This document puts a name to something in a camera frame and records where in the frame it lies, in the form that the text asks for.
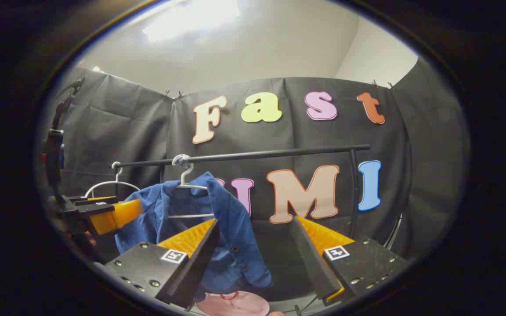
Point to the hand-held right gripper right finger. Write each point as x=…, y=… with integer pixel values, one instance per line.
x=312, y=259

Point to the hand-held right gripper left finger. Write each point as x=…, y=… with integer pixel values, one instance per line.
x=200, y=263

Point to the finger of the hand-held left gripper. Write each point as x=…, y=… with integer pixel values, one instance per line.
x=112, y=215
x=90, y=200

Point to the blue shirt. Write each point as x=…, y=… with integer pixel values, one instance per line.
x=235, y=219

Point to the pink laundry hamper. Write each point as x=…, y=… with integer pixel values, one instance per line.
x=244, y=305

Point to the white clothes hanger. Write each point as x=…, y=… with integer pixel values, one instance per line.
x=184, y=177
x=110, y=182

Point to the black clothes rack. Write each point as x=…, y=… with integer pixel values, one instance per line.
x=257, y=155

